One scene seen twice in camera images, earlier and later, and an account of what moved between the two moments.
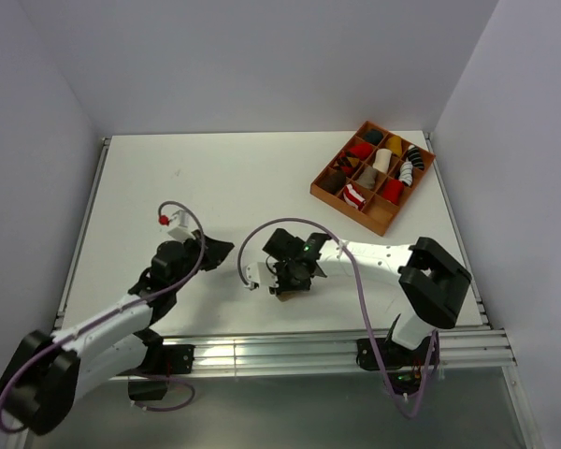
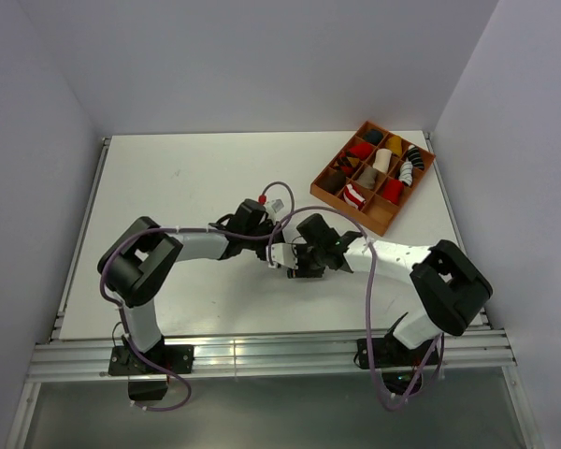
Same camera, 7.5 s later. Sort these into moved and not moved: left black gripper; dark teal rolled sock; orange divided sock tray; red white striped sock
Moved: left black gripper
Not moved: dark teal rolled sock; red white striped sock; orange divided sock tray
